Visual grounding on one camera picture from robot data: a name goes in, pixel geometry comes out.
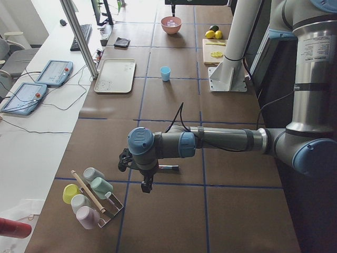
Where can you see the white plastic bag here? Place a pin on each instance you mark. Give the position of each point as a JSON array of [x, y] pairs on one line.
[[27, 211]]

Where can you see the wooden rack handle bar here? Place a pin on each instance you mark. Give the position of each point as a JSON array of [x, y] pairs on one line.
[[88, 191]]

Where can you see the wooden cutting board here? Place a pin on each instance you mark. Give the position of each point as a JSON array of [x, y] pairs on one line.
[[207, 49]]

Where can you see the yellow lemon right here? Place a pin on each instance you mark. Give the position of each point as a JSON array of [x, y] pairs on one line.
[[218, 35]]

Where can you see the mint green cup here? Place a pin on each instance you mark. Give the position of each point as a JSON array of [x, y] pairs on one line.
[[101, 187]]

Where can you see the blue teach pendant near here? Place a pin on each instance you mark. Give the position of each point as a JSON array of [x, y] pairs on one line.
[[25, 99]]

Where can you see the pale white cup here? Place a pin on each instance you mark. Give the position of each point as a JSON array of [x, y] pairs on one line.
[[79, 201]]

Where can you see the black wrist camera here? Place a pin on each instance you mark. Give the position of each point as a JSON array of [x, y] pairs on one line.
[[126, 161]]

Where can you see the white camera post with base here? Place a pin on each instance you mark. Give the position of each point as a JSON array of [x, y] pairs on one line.
[[228, 76]]

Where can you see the yellow cup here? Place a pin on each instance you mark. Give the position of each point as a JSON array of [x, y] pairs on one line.
[[69, 192]]

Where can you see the aluminium frame post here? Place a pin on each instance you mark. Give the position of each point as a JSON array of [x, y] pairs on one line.
[[73, 21]]

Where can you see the cream bear tray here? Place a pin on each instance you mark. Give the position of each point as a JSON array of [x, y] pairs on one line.
[[115, 76]]

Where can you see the pink bowl with ice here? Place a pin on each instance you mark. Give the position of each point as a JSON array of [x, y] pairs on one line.
[[171, 24]]

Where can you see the lemon slices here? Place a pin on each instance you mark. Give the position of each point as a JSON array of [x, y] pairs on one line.
[[216, 54]]

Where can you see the light blue plastic cup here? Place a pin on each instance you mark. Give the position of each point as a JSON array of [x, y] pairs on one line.
[[165, 73]]

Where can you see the grey-white cup upper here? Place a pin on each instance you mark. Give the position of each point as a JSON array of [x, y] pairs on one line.
[[91, 173]]

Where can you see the steel muddler black tip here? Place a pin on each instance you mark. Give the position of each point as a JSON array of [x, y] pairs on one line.
[[169, 167]]

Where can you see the black monitor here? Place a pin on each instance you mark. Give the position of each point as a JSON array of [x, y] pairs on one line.
[[102, 12]]

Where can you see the red cylinder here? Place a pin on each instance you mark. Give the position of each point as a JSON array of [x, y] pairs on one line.
[[15, 229]]

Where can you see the blue teach pendant far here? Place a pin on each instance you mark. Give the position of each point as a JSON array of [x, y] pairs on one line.
[[55, 73]]

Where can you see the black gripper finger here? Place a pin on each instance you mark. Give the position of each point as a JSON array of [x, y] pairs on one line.
[[146, 187]]

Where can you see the blue teach pendant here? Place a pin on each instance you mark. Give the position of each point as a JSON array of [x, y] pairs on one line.
[[55, 73], [25, 99]]

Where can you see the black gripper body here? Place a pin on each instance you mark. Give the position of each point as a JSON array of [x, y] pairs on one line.
[[147, 174]]

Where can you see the dark grey folded cloth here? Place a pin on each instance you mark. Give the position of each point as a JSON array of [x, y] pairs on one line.
[[122, 42]]

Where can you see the grey office chair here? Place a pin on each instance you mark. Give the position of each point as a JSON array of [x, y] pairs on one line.
[[14, 60]]

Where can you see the yellow knife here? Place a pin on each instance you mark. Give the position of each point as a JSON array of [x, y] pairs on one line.
[[216, 43]]

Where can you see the lilac pink cup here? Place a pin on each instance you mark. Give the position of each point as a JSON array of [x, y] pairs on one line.
[[88, 217]]

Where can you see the green lime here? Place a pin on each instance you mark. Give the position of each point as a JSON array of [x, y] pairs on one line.
[[214, 28]]

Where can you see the black computer mouse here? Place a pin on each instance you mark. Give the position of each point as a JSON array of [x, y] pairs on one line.
[[63, 22]]

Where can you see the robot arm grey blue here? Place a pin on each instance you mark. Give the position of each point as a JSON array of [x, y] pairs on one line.
[[173, 3], [305, 144]]

